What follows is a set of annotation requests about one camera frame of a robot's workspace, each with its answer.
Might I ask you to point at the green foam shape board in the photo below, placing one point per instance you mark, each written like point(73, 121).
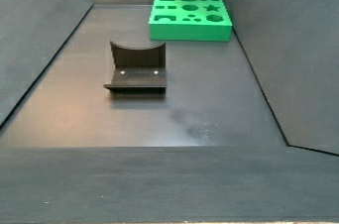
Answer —
point(189, 20)

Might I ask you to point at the black curved holder bracket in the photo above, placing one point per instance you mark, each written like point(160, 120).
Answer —
point(139, 68)

